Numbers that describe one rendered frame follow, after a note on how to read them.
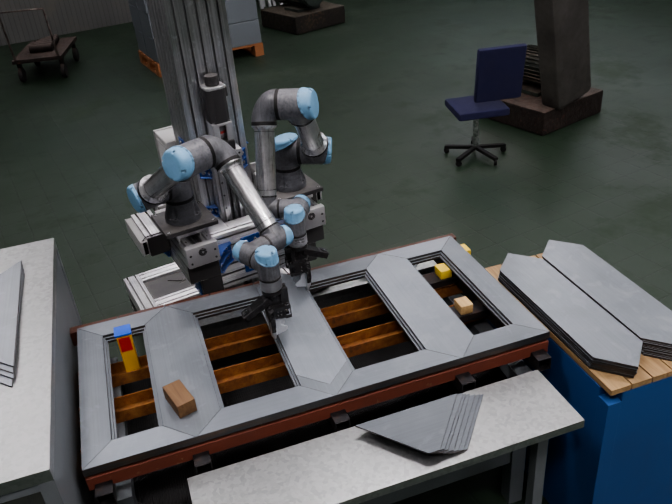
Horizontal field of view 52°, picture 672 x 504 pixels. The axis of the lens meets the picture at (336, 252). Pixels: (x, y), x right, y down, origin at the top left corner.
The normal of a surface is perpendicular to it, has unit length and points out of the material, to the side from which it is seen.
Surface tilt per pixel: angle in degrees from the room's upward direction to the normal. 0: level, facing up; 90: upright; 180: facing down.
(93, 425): 0
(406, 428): 0
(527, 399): 0
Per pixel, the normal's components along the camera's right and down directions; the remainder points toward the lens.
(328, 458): -0.07, -0.86
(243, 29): 0.49, 0.42
